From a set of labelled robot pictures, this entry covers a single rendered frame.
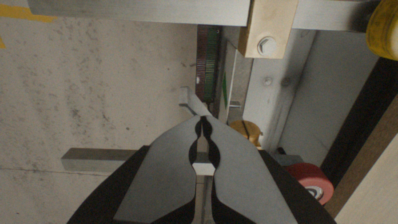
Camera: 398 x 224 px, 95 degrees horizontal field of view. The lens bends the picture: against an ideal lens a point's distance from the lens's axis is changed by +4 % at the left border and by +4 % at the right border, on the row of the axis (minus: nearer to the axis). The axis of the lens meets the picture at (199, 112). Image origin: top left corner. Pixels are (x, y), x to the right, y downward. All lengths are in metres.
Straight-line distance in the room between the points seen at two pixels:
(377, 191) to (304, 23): 0.29
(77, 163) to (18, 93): 1.32
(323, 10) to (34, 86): 1.54
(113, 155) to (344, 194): 0.41
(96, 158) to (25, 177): 1.91
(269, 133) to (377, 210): 0.29
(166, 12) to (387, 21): 0.22
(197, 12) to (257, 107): 0.38
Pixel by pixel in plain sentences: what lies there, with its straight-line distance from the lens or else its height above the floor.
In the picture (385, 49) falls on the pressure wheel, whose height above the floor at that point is 0.90.
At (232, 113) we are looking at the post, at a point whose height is 0.75.
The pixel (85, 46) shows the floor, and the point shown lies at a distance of 1.29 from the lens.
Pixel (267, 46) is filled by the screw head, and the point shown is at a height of 0.87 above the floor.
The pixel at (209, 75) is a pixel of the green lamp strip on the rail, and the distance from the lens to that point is 0.41.
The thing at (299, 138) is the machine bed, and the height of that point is 0.70.
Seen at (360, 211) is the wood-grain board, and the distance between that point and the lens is 0.46.
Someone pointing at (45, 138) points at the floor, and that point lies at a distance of 1.82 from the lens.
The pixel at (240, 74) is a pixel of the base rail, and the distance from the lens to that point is 0.42.
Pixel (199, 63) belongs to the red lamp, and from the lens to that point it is 0.40.
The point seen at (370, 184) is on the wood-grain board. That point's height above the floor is 0.90.
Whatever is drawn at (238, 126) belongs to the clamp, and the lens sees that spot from 0.31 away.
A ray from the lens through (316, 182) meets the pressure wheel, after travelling 0.34.
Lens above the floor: 1.09
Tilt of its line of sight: 60 degrees down
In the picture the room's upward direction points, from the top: 180 degrees counter-clockwise
